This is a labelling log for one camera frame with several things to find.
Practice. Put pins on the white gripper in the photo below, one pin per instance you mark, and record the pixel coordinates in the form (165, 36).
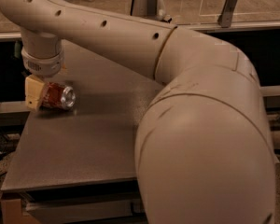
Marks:
(42, 64)

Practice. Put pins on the red coke can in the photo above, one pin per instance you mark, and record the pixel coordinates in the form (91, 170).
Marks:
(59, 96)

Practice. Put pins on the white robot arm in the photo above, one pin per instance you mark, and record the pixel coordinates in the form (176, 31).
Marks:
(203, 150)

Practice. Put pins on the grey drawer with handle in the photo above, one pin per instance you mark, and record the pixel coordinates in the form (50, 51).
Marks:
(121, 208)

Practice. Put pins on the middle metal rail bracket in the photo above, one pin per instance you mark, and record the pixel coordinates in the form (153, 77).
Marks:
(152, 7)

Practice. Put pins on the metal rail bracket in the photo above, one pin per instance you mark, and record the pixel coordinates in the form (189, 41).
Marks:
(152, 7)
(225, 18)

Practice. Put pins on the right metal rail bracket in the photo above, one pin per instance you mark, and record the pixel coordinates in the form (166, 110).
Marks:
(225, 18)

